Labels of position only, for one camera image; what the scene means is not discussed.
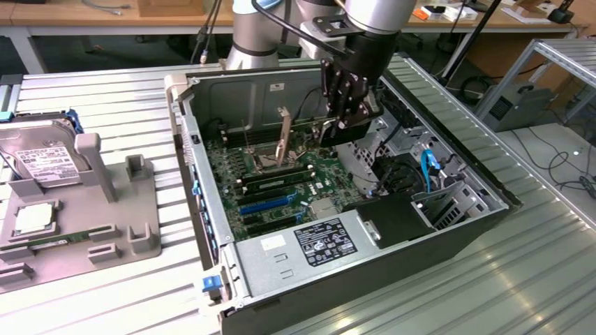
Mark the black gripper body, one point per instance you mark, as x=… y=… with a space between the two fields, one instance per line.
x=372 y=56

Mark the green graphics card with bracket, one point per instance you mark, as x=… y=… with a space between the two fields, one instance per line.
x=354 y=134

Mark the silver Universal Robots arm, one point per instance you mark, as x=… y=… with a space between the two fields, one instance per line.
x=256 y=35

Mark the white case sticker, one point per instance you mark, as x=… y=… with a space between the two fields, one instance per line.
x=276 y=86

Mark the small orange box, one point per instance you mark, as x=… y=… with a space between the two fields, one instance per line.
x=422 y=13

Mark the metal socket cover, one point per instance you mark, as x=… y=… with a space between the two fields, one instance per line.
x=304 y=146

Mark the silver perforated disk bay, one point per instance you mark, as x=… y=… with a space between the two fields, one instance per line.
x=363 y=160

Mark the black and white box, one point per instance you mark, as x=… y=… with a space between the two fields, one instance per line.
x=440 y=13

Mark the green motherboard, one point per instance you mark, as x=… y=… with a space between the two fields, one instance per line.
x=326 y=167

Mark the black RAM slot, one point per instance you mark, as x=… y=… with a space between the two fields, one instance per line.
x=256 y=132
x=256 y=141
x=256 y=137
x=266 y=176

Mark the black tripod pole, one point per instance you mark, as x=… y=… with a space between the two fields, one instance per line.
x=470 y=38

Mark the small white box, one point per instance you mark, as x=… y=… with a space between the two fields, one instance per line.
x=468 y=14

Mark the thin metal locking lever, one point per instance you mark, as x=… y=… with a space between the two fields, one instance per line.
x=244 y=136

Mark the installed black RAM stick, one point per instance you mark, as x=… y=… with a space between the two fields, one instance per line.
x=279 y=183

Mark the silver chipset heatsink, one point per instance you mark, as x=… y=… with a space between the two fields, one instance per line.
x=323 y=207

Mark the white paper sheets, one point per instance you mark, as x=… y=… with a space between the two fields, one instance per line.
x=512 y=14

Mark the black expansion slot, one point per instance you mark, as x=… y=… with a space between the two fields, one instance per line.
x=267 y=198
x=272 y=228
x=272 y=220

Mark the grey metal box unit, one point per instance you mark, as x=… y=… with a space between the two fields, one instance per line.
x=516 y=108

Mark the blue expansion slot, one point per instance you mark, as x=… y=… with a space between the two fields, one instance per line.
x=267 y=206

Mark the brown cardboard box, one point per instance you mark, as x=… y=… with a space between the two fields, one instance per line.
x=531 y=7

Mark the silver slanted disk bay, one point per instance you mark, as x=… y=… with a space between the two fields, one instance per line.
x=466 y=206

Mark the light wooden box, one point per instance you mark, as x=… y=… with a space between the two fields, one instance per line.
x=167 y=7

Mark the black webcam device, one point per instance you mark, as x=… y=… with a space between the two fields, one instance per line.
x=560 y=14

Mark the silver power supply unit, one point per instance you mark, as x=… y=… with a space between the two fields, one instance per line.
x=260 y=268

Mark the open black PC case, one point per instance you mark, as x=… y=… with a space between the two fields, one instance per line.
x=372 y=296

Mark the blue case latch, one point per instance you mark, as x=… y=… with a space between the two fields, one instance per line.
x=211 y=283

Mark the grey plastic parts rack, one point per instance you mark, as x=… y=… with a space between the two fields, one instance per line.
x=84 y=216

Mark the silver hard disk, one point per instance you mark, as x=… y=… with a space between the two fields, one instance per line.
x=42 y=164

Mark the grey aluminium profile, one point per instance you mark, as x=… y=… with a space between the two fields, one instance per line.
x=11 y=94

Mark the green loose RAM stick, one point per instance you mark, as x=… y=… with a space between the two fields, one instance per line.
x=60 y=240

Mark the silver CPU chip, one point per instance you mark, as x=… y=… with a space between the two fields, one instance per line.
x=32 y=218

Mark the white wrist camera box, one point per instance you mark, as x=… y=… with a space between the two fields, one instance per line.
x=316 y=45

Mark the wooden desk with white frame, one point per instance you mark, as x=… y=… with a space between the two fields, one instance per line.
x=442 y=22

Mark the aluminium profile frame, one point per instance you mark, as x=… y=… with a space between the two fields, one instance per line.
x=559 y=52

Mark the blue disk bracket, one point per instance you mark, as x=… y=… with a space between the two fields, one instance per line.
x=75 y=120

